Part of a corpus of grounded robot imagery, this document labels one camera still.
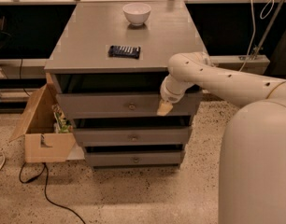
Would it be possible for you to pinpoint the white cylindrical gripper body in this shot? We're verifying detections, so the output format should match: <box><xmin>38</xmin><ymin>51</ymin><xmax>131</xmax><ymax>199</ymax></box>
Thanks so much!
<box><xmin>160</xmin><ymin>75</ymin><xmax>193</xmax><ymax>104</ymax></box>

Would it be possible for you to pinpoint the grey bottom drawer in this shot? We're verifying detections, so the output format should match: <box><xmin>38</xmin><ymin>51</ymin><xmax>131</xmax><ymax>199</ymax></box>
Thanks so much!
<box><xmin>85</xmin><ymin>151</ymin><xmax>185</xmax><ymax>167</ymax></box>

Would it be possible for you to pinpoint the grey middle drawer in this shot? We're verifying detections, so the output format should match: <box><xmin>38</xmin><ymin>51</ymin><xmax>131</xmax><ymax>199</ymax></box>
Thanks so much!
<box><xmin>74</xmin><ymin>127</ymin><xmax>192</xmax><ymax>147</ymax></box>

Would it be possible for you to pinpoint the grey top drawer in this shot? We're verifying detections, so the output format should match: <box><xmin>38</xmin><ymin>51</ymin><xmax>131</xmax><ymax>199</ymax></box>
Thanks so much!
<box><xmin>55</xmin><ymin>91</ymin><xmax>204</xmax><ymax>119</ymax></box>

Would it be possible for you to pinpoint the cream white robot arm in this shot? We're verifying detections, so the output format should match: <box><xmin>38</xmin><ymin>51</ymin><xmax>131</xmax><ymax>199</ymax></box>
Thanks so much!
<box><xmin>157</xmin><ymin>52</ymin><xmax>286</xmax><ymax>224</ymax></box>

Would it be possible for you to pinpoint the open cardboard box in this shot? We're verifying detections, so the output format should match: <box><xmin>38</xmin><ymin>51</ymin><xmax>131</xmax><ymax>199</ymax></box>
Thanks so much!
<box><xmin>9</xmin><ymin>73</ymin><xmax>76</xmax><ymax>163</ymax></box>

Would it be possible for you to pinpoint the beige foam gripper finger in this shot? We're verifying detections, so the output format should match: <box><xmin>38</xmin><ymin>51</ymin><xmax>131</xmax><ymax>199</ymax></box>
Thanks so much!
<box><xmin>157</xmin><ymin>100</ymin><xmax>173</xmax><ymax>116</ymax></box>

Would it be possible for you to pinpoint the white ceramic bowl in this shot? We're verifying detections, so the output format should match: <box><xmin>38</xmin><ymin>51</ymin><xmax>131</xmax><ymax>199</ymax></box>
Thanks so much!
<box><xmin>122</xmin><ymin>3</ymin><xmax>151</xmax><ymax>26</ymax></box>

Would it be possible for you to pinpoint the green printed snack bag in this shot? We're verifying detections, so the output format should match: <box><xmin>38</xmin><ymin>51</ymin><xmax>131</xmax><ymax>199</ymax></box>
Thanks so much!
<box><xmin>51</xmin><ymin>104</ymin><xmax>72</xmax><ymax>133</ymax></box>

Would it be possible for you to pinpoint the grey drawer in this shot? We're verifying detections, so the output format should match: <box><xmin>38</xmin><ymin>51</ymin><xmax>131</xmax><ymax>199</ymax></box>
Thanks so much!
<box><xmin>55</xmin><ymin>91</ymin><xmax>204</xmax><ymax>119</ymax></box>
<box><xmin>74</xmin><ymin>127</ymin><xmax>192</xmax><ymax>147</ymax></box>
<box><xmin>85</xmin><ymin>151</ymin><xmax>185</xmax><ymax>167</ymax></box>

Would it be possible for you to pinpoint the black floor cable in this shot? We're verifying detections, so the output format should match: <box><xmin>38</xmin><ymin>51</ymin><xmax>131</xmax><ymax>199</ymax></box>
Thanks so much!
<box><xmin>19</xmin><ymin>162</ymin><xmax>87</xmax><ymax>224</ymax></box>

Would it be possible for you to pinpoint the grey drawer cabinet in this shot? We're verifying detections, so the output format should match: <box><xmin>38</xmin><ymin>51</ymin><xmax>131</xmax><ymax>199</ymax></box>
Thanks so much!
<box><xmin>45</xmin><ymin>1</ymin><xmax>205</xmax><ymax>156</ymax></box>

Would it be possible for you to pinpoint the white hanging cable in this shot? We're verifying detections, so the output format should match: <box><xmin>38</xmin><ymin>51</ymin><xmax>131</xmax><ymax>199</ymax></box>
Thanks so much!
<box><xmin>238</xmin><ymin>0</ymin><xmax>276</xmax><ymax>73</ymax></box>

